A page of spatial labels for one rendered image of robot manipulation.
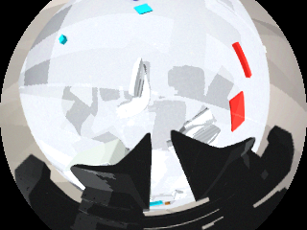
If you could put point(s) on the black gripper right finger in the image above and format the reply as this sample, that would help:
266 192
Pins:
204 164

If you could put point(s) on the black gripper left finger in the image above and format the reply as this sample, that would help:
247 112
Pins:
131 175

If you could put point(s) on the red rectangular bar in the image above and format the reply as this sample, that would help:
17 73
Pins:
241 56

